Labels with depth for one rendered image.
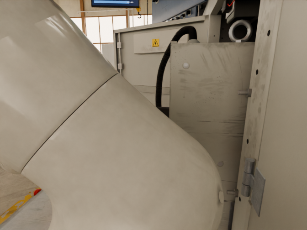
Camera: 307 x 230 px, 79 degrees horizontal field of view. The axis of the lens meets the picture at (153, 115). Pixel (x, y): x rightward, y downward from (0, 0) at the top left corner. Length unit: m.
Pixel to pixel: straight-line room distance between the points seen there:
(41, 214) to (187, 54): 0.72
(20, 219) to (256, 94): 0.80
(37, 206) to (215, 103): 0.74
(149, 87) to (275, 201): 0.98
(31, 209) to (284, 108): 0.83
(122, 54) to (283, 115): 1.16
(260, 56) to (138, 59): 0.95
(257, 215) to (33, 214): 0.74
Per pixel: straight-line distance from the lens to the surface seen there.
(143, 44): 1.14
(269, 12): 0.32
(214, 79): 0.38
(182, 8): 1.20
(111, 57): 8.17
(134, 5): 5.63
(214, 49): 0.38
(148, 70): 1.15
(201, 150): 0.16
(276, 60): 0.22
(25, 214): 0.86
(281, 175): 0.21
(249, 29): 0.42
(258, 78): 0.31
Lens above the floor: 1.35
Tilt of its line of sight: 14 degrees down
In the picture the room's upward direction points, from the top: straight up
